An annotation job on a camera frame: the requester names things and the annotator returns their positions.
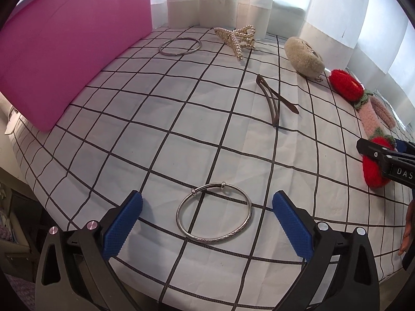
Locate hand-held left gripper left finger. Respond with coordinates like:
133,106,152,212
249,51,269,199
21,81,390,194
35,190,143,311

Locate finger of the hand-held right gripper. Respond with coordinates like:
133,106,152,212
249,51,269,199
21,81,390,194
356,138,398,182
393,139,415,153

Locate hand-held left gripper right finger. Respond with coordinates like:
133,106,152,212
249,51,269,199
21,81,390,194
272,191,380,311

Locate red crochet strawberry hair clip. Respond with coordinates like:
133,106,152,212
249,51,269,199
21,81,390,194
329,69,372,109
362,136,397,188

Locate engraved silver bangle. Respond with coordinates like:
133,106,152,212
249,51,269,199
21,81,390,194
176,183,253,243

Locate person's right hand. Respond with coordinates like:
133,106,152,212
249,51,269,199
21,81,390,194
398,201,415,256

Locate pink crochet hair clip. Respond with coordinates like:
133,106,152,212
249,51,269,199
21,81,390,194
356,96,397,137

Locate brown snap hair clip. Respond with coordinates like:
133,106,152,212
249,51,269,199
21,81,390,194
256,74,300,128

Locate white checked tablecloth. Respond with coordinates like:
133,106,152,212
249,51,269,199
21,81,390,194
9,25,415,311

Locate beige fluffy hair clip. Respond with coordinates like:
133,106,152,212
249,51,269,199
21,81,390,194
284,36,325,79

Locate pearl hair claw clip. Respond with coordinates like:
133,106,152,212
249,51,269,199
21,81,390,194
213,25,257,62

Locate thin plain silver bangle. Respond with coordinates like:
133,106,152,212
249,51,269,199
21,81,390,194
158,38,202,56

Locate pink plastic box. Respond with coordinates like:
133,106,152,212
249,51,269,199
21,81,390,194
0,0,153,133

